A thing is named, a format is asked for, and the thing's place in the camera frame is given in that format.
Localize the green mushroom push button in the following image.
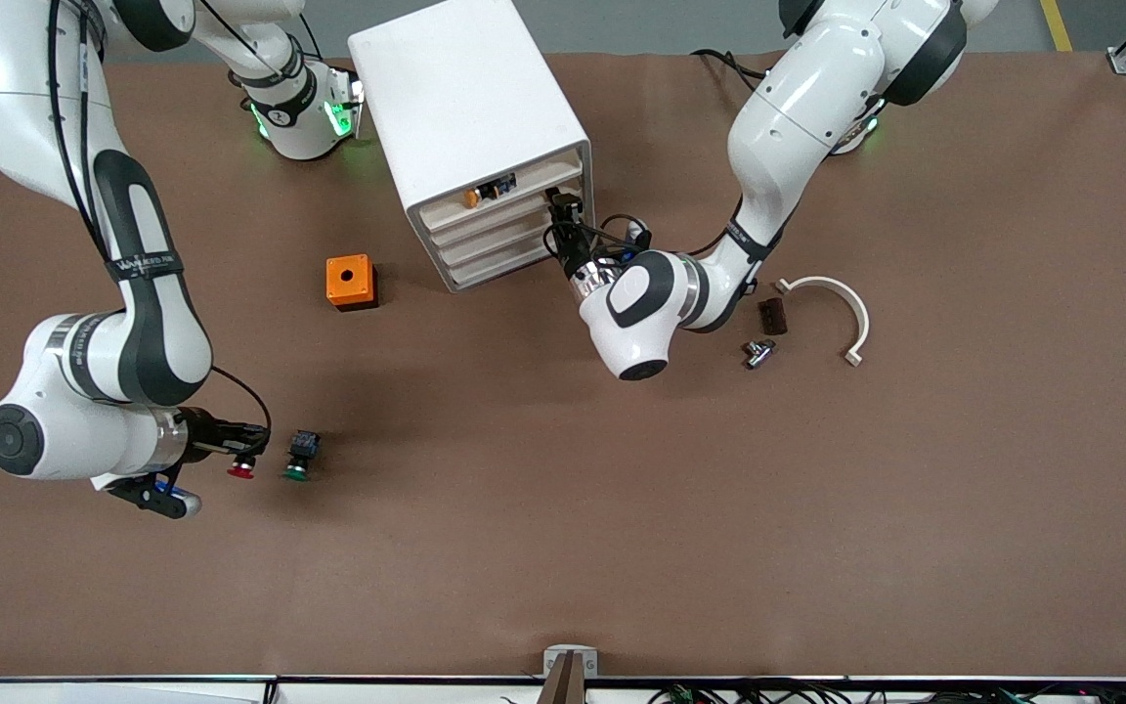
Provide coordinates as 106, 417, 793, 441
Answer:
281, 428, 323, 483

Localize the orange mushroom push button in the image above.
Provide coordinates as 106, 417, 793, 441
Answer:
463, 174, 519, 208

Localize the orange button enclosure box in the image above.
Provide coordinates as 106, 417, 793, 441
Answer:
325, 254, 378, 312

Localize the black arm base cable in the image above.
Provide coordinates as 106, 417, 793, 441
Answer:
690, 47, 771, 87

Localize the white half-ring pipe clamp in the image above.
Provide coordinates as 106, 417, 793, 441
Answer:
775, 276, 872, 368

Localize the silver metal table bracket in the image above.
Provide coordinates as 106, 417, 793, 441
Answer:
543, 645, 599, 678

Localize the brown post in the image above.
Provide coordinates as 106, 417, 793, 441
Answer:
545, 653, 585, 704

